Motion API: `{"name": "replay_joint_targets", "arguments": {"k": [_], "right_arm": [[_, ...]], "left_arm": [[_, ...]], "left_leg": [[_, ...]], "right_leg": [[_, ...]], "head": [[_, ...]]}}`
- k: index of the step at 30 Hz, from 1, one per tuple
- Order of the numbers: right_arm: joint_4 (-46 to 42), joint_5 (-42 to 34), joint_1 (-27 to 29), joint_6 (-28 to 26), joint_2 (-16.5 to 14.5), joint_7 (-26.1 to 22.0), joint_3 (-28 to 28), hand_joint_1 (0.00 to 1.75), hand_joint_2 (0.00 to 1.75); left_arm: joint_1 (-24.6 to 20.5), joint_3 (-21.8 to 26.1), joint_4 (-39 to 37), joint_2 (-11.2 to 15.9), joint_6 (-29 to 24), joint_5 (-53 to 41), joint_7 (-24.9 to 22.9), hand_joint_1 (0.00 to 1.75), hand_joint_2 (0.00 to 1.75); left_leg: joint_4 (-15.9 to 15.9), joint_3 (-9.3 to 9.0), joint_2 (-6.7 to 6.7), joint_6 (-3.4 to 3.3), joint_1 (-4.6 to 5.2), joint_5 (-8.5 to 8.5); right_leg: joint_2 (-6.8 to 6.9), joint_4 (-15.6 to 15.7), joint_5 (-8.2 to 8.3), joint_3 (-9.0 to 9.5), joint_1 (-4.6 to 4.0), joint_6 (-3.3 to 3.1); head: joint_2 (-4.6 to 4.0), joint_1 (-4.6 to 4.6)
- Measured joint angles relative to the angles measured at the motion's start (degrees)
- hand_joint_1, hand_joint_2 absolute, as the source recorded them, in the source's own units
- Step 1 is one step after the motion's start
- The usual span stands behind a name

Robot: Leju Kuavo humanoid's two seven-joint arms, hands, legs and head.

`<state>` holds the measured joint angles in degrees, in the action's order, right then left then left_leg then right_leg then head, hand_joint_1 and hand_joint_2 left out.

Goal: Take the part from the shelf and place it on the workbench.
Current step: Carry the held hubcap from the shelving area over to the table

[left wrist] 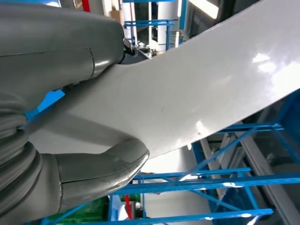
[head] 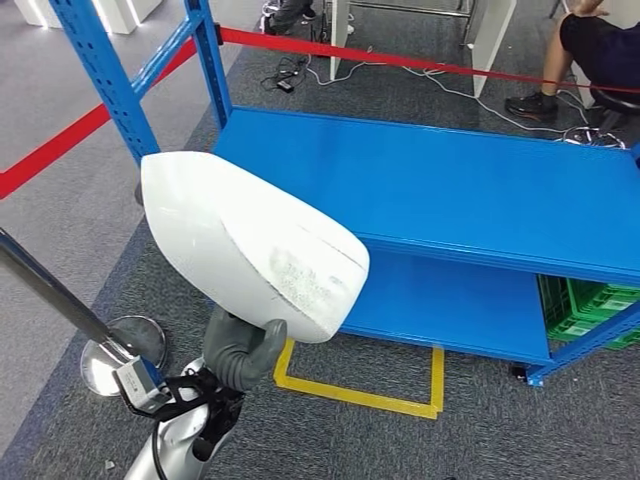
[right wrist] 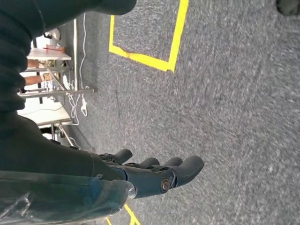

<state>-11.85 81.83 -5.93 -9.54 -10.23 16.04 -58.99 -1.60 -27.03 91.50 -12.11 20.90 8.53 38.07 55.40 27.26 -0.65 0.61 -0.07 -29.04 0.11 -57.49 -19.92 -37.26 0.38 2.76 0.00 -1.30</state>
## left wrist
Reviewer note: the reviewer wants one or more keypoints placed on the blue metal shelf rack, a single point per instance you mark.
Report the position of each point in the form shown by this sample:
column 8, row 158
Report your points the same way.
column 187, row 180
column 150, row 23

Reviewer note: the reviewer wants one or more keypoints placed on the red barrier belt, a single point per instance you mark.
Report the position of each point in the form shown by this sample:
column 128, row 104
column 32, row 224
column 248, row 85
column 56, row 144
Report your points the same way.
column 128, row 206

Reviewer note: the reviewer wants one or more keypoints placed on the white pillar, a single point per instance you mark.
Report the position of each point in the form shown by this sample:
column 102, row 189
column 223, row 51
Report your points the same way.
column 167, row 18

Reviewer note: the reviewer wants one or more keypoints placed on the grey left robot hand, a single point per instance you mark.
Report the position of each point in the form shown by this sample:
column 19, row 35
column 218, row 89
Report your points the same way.
column 58, row 46

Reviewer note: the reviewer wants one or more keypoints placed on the green plastic crate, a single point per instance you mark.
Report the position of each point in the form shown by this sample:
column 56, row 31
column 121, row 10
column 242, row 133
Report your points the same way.
column 81, row 212

